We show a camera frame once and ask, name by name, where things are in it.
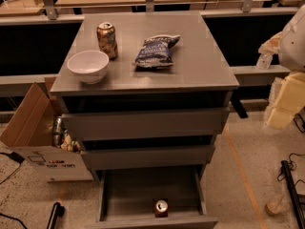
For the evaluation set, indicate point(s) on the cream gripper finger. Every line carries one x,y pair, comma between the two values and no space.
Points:
286,99
271,46

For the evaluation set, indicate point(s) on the red coke can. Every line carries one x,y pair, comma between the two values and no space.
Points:
161,208

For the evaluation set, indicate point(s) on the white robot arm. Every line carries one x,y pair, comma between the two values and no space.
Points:
291,53

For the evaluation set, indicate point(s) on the grey top drawer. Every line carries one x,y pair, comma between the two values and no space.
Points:
146,124

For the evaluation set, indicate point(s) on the grey middle drawer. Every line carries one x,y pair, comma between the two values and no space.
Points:
148,157

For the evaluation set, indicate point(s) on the grey drawer cabinet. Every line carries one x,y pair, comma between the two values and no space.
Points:
200,77

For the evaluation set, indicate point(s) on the brown blue soda can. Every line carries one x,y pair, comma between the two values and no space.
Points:
106,39

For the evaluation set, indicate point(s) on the grey open bottom drawer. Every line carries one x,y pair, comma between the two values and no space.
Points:
127,198

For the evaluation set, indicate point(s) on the clear sanitizer bottle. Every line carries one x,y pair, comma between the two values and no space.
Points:
264,61

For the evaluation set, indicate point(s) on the round wooden floor disc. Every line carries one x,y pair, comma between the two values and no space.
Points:
276,205

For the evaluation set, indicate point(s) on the black stand bar right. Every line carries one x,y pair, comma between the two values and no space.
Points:
298,200

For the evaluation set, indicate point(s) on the blue chip bag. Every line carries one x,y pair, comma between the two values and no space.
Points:
156,52

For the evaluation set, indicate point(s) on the white ceramic bowl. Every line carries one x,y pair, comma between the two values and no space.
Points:
89,66

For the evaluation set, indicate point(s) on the cans inside cardboard box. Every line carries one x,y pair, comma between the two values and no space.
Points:
61,137

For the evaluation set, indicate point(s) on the black tool bottom left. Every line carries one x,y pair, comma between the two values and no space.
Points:
57,211

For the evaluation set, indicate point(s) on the open cardboard box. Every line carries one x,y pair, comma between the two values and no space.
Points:
29,134

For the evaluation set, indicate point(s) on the black power adapter left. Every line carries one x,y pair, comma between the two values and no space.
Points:
15,157

